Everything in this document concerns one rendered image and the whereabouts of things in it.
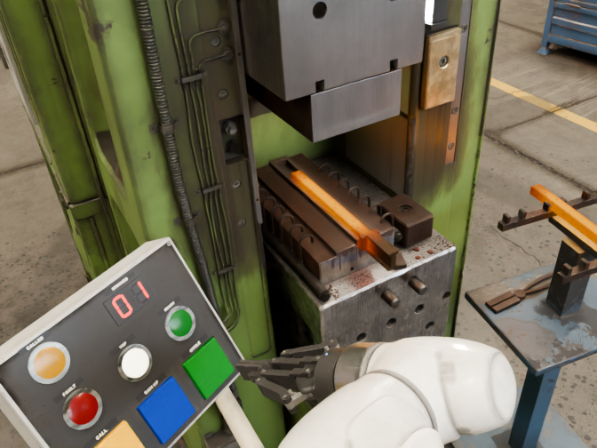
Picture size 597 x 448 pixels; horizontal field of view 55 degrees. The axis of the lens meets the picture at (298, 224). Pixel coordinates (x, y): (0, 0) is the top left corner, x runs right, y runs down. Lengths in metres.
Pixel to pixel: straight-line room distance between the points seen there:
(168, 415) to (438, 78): 0.91
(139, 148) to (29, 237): 2.32
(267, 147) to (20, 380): 0.97
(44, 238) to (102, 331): 2.41
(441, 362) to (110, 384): 0.52
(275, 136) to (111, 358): 0.88
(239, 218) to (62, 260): 1.95
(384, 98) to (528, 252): 1.90
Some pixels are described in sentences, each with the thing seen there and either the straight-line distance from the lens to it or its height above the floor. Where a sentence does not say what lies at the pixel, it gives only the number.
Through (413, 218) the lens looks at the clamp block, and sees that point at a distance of 1.38.
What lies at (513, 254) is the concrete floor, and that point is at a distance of 2.91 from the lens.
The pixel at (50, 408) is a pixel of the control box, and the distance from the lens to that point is 0.92.
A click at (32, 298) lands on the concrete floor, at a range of 2.96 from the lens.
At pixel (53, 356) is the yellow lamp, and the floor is 1.17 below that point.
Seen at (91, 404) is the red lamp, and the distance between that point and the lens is 0.94.
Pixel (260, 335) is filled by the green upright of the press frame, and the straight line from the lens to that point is 1.51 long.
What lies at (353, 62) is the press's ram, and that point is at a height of 1.40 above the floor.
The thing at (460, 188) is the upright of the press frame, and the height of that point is 0.89.
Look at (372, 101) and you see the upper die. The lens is 1.12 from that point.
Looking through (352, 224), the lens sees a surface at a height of 1.01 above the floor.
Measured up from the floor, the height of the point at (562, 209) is 0.94.
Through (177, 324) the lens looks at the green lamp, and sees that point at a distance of 0.99.
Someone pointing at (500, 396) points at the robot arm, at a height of 1.28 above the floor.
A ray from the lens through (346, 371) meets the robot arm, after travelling 0.73.
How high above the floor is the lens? 1.78
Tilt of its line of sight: 36 degrees down
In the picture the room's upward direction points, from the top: 4 degrees counter-clockwise
